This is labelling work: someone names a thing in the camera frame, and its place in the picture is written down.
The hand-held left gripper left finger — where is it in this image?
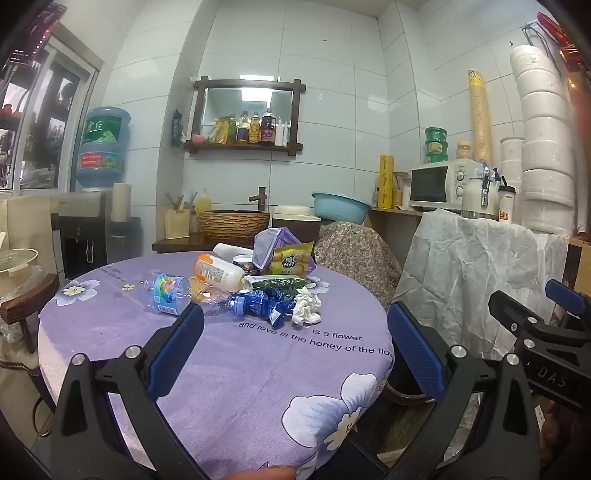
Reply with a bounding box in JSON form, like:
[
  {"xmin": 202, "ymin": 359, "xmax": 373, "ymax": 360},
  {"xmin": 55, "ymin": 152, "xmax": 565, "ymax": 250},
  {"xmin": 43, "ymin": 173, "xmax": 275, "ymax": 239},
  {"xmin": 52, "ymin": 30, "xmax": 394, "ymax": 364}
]
[{"xmin": 50, "ymin": 302, "xmax": 206, "ymax": 480}]

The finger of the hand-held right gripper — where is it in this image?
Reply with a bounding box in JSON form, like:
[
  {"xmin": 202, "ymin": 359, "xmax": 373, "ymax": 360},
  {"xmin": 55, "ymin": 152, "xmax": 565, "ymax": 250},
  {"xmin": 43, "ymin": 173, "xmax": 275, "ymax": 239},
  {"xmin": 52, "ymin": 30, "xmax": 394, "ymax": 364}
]
[
  {"xmin": 545, "ymin": 278, "xmax": 591, "ymax": 320},
  {"xmin": 488, "ymin": 290, "xmax": 555, "ymax": 352}
]

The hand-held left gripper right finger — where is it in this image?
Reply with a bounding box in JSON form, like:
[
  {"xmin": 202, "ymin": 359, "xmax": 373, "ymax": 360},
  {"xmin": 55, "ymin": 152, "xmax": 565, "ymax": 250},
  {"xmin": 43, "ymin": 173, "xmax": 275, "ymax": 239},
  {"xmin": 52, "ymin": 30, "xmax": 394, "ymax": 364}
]
[{"xmin": 385, "ymin": 301, "xmax": 542, "ymax": 480}]

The clear bottle with colourful label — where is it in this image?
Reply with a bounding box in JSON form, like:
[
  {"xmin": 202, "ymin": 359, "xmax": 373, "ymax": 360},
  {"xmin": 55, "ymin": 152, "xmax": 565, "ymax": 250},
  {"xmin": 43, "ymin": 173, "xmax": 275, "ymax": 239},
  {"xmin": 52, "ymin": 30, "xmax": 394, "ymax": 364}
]
[{"xmin": 139, "ymin": 271, "xmax": 232, "ymax": 319}]

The dark trash bin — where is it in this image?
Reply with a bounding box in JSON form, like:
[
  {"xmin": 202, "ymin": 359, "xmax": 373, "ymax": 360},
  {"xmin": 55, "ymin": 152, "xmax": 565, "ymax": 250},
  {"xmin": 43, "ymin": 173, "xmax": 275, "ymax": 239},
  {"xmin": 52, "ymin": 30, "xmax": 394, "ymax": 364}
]
[{"xmin": 385, "ymin": 378, "xmax": 439, "ymax": 408}]

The white bottle with orange cap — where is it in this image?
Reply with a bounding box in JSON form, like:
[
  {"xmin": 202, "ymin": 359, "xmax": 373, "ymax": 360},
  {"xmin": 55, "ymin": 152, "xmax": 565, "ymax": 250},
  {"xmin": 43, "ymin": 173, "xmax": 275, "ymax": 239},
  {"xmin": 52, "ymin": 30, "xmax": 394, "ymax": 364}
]
[{"xmin": 193, "ymin": 254, "xmax": 245, "ymax": 292}]

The crushed blue plastic bottle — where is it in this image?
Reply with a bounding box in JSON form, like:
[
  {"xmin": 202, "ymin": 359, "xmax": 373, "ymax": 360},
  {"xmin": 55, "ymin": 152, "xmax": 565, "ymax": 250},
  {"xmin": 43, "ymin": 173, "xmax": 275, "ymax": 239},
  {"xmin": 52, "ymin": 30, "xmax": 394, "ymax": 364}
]
[{"xmin": 226, "ymin": 291, "xmax": 296, "ymax": 328}]

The white paper roll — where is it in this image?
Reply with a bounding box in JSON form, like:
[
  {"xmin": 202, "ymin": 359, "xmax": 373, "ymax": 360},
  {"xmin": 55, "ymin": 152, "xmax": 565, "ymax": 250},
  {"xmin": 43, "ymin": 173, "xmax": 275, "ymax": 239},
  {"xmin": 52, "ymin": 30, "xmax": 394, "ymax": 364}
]
[{"xmin": 212, "ymin": 243, "xmax": 254, "ymax": 259}]

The white tissue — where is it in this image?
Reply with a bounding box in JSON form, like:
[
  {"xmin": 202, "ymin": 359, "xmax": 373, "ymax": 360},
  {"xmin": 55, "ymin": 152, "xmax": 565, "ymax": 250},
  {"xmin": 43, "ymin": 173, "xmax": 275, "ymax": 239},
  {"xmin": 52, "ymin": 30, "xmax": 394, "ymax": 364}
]
[{"xmin": 292, "ymin": 286, "xmax": 322, "ymax": 326}]

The green snack packet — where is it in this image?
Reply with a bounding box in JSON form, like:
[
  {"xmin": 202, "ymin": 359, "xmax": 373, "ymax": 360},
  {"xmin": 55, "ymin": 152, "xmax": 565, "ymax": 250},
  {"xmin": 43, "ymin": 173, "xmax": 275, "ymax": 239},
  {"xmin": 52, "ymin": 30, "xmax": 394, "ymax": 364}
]
[{"xmin": 242, "ymin": 274, "xmax": 308, "ymax": 293}]

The purple plastic bag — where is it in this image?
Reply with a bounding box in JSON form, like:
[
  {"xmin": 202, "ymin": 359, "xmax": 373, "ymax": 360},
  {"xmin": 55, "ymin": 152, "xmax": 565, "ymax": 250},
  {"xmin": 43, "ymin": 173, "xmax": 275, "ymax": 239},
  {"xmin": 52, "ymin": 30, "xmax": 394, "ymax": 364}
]
[{"xmin": 252, "ymin": 227, "xmax": 303, "ymax": 273}]

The yellow snack packet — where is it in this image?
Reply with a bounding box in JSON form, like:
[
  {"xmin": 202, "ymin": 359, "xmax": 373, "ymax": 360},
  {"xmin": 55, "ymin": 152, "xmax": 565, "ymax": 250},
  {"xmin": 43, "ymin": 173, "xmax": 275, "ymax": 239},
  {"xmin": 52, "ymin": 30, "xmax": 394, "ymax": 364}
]
[{"xmin": 270, "ymin": 242, "xmax": 317, "ymax": 276}]

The person's left hand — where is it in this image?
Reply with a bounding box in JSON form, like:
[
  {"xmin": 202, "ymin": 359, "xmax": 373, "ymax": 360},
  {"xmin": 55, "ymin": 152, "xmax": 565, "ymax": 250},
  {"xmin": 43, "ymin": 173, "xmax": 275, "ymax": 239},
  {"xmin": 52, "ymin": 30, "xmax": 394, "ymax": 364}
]
[{"xmin": 228, "ymin": 465, "xmax": 296, "ymax": 480}]

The cardboard box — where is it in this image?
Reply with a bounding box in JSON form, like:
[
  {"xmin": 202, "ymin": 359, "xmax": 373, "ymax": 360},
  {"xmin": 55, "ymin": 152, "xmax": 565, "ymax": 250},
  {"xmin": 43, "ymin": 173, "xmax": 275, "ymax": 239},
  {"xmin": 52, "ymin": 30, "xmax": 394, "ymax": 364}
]
[{"xmin": 568, "ymin": 237, "xmax": 591, "ymax": 296}]

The white plastic sheet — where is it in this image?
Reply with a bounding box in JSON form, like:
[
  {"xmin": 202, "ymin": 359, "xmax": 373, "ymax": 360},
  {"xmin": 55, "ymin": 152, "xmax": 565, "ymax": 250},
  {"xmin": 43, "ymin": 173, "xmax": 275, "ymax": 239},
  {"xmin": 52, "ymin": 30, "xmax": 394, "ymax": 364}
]
[{"xmin": 392, "ymin": 210, "xmax": 571, "ymax": 361}]

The purple floral tablecloth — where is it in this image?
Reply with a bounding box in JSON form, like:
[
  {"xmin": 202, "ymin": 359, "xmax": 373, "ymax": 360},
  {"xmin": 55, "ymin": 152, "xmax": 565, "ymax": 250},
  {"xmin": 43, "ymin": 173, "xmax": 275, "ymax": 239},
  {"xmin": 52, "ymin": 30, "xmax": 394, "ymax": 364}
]
[{"xmin": 38, "ymin": 251, "xmax": 395, "ymax": 480}]

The wooden sink counter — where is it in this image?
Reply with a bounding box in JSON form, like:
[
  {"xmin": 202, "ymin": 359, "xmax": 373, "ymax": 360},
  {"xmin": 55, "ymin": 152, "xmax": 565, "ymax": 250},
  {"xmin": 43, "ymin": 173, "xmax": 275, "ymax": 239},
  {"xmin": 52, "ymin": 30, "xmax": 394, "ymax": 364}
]
[{"xmin": 152, "ymin": 232, "xmax": 319, "ymax": 254}]

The floral cloth cover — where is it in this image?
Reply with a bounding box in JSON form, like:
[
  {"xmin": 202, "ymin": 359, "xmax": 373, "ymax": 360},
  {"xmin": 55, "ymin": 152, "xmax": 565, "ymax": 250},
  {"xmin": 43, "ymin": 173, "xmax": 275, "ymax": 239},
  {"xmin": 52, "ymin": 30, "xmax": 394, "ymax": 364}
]
[{"xmin": 316, "ymin": 222, "xmax": 402, "ymax": 310}]

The white tumbler with red label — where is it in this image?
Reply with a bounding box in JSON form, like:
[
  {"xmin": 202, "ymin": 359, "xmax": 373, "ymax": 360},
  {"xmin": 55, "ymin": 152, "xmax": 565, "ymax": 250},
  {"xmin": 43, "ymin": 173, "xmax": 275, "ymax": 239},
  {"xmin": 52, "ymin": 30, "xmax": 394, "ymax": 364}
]
[{"xmin": 498, "ymin": 180, "xmax": 517, "ymax": 223}]

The wooden cabinet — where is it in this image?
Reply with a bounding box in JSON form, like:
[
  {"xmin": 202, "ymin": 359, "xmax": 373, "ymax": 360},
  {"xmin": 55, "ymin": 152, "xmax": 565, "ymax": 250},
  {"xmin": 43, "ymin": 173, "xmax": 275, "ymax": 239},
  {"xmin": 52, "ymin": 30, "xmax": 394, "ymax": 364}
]
[{"xmin": 365, "ymin": 207, "xmax": 426, "ymax": 273}]

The cream chopstick holder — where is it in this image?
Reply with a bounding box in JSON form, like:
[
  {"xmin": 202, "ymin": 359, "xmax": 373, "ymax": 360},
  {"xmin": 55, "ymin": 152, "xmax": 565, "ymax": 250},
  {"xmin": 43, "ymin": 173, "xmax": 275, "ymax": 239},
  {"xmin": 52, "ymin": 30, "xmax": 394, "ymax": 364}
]
[{"xmin": 164, "ymin": 209, "xmax": 191, "ymax": 240}]

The white kettle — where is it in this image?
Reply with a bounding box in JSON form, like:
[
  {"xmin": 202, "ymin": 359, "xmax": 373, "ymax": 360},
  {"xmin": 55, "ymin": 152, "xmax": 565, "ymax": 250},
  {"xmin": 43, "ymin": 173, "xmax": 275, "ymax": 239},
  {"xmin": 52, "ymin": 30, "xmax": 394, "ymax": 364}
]
[{"xmin": 462, "ymin": 161, "xmax": 502, "ymax": 219}]

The woven basin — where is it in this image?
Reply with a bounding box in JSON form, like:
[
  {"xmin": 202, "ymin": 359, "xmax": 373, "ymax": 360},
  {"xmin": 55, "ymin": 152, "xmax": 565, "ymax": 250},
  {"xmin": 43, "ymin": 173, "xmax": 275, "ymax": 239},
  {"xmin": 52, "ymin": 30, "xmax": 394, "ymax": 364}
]
[{"xmin": 198, "ymin": 210, "xmax": 271, "ymax": 247}]

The water dispenser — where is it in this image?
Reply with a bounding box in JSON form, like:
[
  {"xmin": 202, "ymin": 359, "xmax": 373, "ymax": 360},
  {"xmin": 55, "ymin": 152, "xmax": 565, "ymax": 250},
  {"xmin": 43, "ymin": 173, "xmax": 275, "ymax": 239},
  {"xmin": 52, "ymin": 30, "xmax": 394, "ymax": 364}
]
[{"xmin": 51, "ymin": 191, "xmax": 114, "ymax": 280}]

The light blue basin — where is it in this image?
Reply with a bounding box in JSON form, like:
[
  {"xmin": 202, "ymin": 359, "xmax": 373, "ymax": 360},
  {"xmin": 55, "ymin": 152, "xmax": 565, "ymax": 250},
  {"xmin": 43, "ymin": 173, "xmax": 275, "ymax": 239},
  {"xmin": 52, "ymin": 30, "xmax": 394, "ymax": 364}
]
[{"xmin": 311, "ymin": 192, "xmax": 372, "ymax": 224}]

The white cup dispenser tube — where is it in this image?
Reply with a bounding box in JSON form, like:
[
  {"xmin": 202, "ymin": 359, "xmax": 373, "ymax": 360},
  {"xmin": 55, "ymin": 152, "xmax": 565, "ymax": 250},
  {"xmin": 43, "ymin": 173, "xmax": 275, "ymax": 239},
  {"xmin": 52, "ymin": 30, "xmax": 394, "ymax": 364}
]
[{"xmin": 112, "ymin": 183, "xmax": 133, "ymax": 222}]

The white microwave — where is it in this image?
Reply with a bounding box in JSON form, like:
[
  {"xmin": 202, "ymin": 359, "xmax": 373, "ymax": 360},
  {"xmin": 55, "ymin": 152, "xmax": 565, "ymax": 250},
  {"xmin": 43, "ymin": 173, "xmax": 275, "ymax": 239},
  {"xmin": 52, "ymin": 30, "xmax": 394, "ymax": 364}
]
[{"xmin": 409, "ymin": 159, "xmax": 483, "ymax": 212}]

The wicker jar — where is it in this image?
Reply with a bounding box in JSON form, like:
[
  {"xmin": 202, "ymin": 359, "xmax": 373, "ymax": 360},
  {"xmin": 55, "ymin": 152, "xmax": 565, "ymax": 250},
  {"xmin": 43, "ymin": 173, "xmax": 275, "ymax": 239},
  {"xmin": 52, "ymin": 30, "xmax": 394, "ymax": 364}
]
[{"xmin": 393, "ymin": 172, "xmax": 411, "ymax": 208}]

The wooden side table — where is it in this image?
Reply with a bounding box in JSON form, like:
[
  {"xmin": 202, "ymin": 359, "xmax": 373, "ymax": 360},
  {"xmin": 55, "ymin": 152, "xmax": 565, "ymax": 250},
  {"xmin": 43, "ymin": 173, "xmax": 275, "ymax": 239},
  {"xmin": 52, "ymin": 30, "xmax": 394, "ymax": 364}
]
[{"xmin": 0, "ymin": 273, "xmax": 61, "ymax": 354}]

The tall stack of white containers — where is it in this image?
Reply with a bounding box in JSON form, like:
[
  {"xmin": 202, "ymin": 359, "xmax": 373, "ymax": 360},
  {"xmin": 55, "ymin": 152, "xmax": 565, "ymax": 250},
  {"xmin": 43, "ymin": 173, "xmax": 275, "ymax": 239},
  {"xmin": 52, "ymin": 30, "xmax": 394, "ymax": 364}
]
[{"xmin": 509, "ymin": 44, "xmax": 578, "ymax": 234}]

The yellow wrap roll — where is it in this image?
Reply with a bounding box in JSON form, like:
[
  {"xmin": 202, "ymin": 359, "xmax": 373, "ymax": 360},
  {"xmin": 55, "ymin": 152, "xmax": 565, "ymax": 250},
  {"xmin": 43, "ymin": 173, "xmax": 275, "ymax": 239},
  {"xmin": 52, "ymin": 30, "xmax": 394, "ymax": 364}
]
[{"xmin": 379, "ymin": 154, "xmax": 394, "ymax": 209}]

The brown and white rice cooker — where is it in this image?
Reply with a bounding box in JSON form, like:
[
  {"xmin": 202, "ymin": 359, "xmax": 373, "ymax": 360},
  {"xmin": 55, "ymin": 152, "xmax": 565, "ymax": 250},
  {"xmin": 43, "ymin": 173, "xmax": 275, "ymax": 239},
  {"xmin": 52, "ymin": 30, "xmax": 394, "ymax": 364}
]
[{"xmin": 272, "ymin": 205, "xmax": 321, "ymax": 243}]

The stack of yellow paper cups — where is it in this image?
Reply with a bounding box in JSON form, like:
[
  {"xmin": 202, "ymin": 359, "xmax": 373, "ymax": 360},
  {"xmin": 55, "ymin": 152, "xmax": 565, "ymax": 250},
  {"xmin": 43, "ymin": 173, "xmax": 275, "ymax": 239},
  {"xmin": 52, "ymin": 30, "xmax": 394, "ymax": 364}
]
[{"xmin": 468, "ymin": 69, "xmax": 495, "ymax": 162}]

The blue water jug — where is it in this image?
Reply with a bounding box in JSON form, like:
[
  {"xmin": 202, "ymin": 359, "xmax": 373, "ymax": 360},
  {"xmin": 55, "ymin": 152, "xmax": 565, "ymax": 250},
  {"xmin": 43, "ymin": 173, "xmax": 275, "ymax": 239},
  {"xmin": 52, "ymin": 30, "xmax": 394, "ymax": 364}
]
[{"xmin": 76, "ymin": 107, "xmax": 131, "ymax": 191}]

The yellow oil pouch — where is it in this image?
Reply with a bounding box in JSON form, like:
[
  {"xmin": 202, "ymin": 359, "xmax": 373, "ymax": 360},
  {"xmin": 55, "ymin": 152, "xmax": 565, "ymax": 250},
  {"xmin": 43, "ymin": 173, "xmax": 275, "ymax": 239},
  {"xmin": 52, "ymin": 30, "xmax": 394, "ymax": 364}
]
[{"xmin": 208, "ymin": 117, "xmax": 232, "ymax": 145}]

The dark soy sauce bottle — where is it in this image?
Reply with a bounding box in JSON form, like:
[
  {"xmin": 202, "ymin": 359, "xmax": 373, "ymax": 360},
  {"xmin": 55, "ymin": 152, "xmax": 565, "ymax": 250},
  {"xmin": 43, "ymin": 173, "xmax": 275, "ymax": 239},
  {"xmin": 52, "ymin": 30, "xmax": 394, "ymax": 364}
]
[{"xmin": 260, "ymin": 109, "xmax": 277, "ymax": 146}]

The wood-framed mirror with shelf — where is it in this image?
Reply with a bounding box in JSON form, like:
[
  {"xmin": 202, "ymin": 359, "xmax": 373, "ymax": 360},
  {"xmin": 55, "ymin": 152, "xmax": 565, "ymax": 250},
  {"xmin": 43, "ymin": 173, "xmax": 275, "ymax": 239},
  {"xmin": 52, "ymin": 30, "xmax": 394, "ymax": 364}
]
[{"xmin": 185, "ymin": 76, "xmax": 306, "ymax": 158}]

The red hanging object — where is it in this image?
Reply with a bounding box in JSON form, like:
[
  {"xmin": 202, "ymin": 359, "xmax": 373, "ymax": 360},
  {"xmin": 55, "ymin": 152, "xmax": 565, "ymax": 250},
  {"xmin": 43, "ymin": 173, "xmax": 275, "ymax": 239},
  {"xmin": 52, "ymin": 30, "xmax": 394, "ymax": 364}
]
[{"xmin": 536, "ymin": 11, "xmax": 579, "ymax": 61}]

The window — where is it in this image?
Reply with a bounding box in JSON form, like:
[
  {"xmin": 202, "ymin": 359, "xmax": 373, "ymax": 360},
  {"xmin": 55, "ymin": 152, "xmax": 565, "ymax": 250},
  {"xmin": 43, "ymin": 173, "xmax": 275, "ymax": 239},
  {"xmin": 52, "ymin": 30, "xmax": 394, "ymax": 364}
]
[{"xmin": 0, "ymin": 23, "xmax": 102, "ymax": 190}]

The mounted phone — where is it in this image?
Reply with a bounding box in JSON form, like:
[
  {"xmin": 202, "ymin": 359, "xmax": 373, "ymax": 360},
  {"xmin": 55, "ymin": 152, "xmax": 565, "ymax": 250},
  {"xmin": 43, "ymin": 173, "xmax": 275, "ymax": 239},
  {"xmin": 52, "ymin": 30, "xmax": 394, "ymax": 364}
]
[{"xmin": 8, "ymin": 4, "xmax": 68, "ymax": 65}]

